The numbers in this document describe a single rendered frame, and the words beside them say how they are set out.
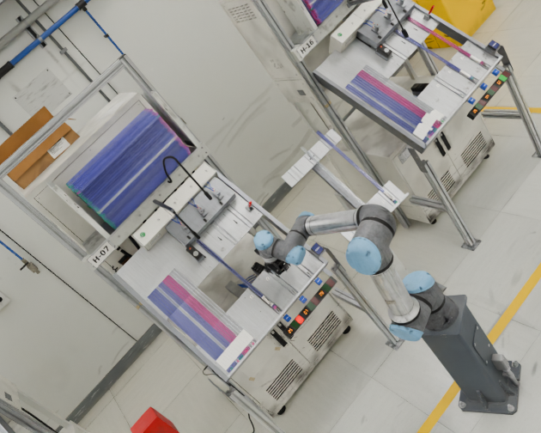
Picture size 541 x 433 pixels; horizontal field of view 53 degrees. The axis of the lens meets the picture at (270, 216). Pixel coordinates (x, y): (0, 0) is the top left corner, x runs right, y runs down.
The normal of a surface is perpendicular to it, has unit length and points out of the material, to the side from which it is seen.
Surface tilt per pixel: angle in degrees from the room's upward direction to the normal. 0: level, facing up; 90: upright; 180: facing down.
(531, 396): 0
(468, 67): 45
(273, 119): 90
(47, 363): 90
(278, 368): 90
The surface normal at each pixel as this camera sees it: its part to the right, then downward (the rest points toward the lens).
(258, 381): 0.50, 0.19
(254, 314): -0.02, -0.33
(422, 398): -0.56, -0.67
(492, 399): -0.35, 0.73
